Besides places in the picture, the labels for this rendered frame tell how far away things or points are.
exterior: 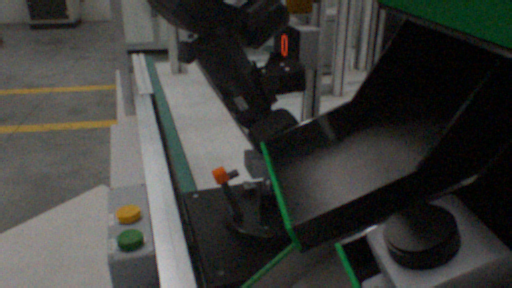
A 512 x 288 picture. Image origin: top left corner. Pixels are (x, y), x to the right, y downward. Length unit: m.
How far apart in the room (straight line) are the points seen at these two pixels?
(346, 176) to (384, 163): 0.03
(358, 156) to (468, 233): 0.17
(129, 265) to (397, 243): 0.53
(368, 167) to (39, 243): 0.71
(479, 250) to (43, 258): 0.78
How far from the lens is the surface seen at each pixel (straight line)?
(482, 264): 0.19
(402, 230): 0.19
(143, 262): 0.67
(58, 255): 0.87
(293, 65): 0.59
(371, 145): 0.36
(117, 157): 1.17
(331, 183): 0.33
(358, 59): 1.92
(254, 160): 0.61
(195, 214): 0.71
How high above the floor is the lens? 1.38
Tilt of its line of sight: 26 degrees down
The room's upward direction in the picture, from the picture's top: straight up
